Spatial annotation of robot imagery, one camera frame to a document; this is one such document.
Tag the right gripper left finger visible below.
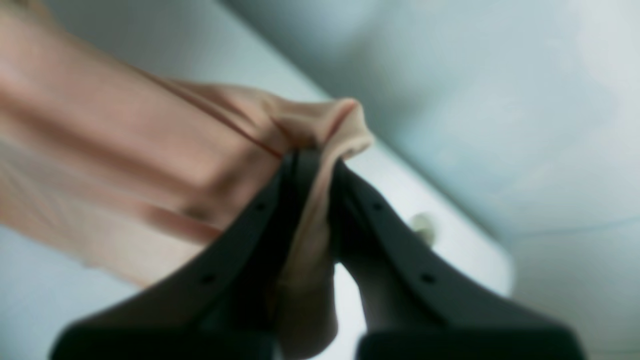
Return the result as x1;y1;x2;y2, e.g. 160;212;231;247
50;150;321;360

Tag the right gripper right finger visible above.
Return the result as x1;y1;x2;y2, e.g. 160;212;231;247
329;161;586;360

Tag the peach T-shirt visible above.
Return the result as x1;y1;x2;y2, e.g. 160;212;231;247
0;0;374;360

